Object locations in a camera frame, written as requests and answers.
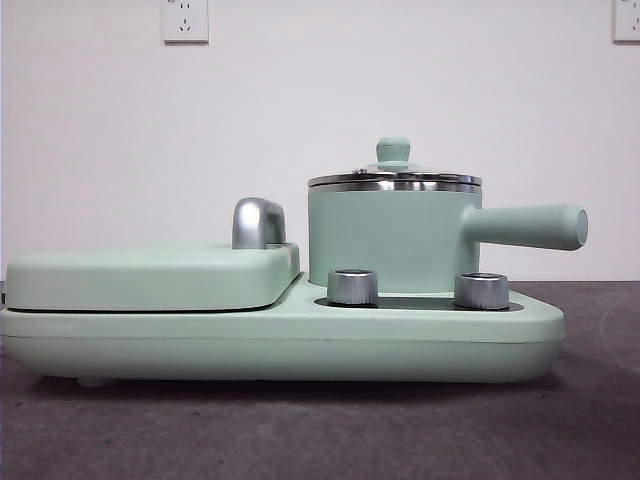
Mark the white wall socket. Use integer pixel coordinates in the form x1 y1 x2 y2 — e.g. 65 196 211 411
162 0 210 46
612 0 640 44

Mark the glass lid with mint knob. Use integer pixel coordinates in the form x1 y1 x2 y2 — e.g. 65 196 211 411
306 137 482 185

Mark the mint green pot with handle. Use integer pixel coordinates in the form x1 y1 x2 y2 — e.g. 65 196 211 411
306 178 589 296

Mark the mint green cover, silver handle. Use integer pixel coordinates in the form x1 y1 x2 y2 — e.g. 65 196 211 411
4 198 301 314

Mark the silver control knob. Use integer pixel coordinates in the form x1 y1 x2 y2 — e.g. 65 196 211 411
453 272 510 309
326 268 380 306

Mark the mint green breakfast machine base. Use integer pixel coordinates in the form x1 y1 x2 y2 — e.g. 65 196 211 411
0 272 566 389

